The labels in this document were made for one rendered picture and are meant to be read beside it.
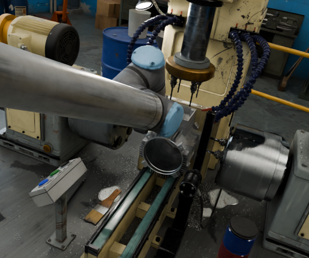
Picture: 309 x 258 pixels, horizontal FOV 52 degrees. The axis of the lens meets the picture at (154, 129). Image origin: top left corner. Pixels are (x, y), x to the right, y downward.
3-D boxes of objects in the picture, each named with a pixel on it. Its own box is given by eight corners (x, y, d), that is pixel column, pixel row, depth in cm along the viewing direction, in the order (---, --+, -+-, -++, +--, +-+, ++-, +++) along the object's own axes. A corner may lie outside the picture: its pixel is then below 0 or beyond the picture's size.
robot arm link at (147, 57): (122, 57, 87) (145, 36, 91) (128, 86, 98) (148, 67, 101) (148, 72, 84) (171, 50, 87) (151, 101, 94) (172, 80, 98)
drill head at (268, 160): (204, 157, 139) (218, 106, 127) (302, 190, 129) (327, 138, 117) (189, 191, 118) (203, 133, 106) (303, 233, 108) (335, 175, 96)
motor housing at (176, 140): (154, 145, 141) (161, 106, 132) (195, 158, 136) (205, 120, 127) (135, 168, 125) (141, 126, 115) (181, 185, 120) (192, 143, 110)
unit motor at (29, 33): (25, 95, 158) (19, 6, 138) (82, 114, 150) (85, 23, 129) (-17, 115, 137) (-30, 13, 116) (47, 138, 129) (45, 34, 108)
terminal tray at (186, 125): (169, 117, 133) (172, 101, 129) (193, 125, 130) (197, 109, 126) (159, 129, 123) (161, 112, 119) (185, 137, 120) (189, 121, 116)
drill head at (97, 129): (73, 113, 156) (74, 64, 143) (141, 136, 147) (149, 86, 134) (40, 136, 135) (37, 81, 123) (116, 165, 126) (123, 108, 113)
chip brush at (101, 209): (113, 188, 131) (113, 187, 130) (124, 193, 129) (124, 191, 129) (83, 219, 114) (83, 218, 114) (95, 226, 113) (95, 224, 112)
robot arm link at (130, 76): (120, 106, 78) (152, 75, 83) (89, 88, 84) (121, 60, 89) (129, 129, 86) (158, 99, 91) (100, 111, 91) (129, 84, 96)
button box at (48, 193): (72, 175, 103) (64, 161, 102) (88, 169, 99) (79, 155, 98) (37, 208, 89) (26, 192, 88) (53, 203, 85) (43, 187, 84)
